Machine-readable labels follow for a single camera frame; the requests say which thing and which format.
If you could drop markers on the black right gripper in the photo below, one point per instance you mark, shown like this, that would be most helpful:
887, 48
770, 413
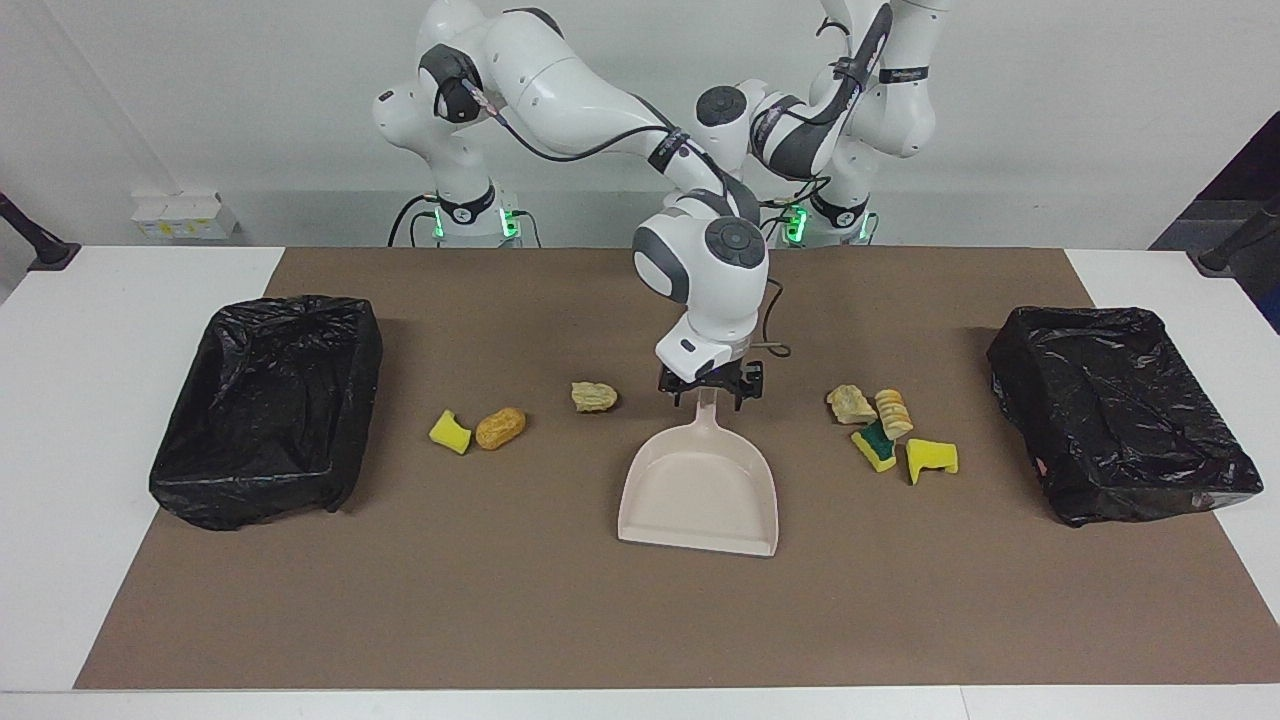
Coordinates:
745, 372

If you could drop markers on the beige plastic dustpan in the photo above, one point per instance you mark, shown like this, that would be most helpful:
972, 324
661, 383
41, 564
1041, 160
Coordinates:
700, 490

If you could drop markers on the pale flaky pastry piece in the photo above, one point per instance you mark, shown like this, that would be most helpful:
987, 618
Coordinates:
594, 397
850, 404

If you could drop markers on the green and yellow sponge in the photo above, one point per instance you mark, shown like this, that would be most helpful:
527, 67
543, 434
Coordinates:
877, 450

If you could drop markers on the striped croissant piece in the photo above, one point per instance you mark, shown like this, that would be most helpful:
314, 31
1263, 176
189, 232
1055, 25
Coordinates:
893, 412

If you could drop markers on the brown bread roll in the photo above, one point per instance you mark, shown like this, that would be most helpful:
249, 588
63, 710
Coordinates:
500, 428

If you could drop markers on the large yellow sponge piece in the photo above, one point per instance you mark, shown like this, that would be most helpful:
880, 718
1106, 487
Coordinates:
932, 457

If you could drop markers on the small yellow sponge piece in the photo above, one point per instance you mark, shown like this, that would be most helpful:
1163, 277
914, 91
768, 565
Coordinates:
450, 432

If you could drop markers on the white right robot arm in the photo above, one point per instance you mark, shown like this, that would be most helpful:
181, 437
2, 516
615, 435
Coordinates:
560, 80

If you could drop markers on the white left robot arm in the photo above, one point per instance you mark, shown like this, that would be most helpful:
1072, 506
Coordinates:
900, 110

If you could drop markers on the black bag lined bin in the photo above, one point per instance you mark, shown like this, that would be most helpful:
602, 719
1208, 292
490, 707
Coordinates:
1110, 410
270, 400

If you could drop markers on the brown table mat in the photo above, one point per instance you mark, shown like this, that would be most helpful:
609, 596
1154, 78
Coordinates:
500, 600

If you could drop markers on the black stand foot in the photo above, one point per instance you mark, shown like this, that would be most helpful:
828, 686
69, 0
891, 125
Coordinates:
1235, 245
40, 250

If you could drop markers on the white wall socket box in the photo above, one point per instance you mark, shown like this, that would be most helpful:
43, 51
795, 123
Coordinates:
180, 215

